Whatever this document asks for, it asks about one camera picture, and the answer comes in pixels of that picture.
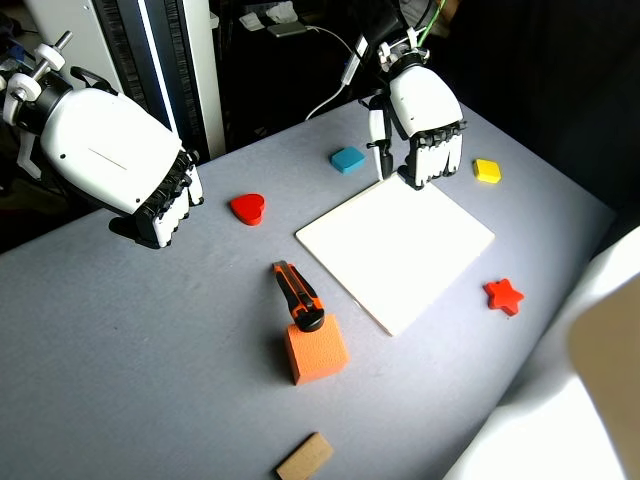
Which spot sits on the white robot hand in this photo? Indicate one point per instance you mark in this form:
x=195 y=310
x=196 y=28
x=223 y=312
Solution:
x=422 y=100
x=100 y=145

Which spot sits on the orange black utility knife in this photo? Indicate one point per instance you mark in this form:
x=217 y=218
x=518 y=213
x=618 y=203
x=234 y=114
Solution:
x=296 y=292

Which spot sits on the orange foam block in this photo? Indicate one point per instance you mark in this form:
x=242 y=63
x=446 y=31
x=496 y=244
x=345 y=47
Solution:
x=316 y=355

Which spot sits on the white usb adapter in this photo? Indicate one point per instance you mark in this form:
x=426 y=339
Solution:
x=354 y=60

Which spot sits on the yellow square block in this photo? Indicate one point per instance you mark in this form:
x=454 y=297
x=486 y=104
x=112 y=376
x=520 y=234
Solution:
x=487 y=170

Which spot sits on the blue square block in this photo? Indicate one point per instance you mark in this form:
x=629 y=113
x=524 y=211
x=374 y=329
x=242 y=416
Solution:
x=347 y=159

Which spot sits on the white cabinet with black strips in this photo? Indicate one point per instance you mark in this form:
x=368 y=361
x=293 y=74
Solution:
x=200 y=75

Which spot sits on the white paper pad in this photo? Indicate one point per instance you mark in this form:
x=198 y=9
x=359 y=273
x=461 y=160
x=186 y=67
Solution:
x=395 y=250

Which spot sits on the grey flat phone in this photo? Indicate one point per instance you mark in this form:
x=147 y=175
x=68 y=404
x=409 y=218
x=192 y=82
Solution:
x=286 y=29

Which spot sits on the red heart block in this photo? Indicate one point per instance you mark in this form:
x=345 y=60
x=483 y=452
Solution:
x=248 y=206

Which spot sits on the white crumpled cloth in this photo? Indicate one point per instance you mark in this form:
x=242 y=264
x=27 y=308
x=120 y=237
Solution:
x=281 y=12

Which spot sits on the grey tablecloth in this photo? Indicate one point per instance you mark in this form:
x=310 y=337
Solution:
x=150 y=350

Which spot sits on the red star block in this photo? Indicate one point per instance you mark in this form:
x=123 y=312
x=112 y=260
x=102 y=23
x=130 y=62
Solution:
x=502 y=296

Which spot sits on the beige flat panel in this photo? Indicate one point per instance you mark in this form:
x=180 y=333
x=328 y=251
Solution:
x=610 y=360

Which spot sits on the large white rounded shell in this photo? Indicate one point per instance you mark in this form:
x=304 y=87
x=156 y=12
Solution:
x=535 y=415

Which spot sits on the tan wooden block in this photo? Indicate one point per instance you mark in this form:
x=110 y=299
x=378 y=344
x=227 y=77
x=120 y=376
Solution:
x=305 y=457

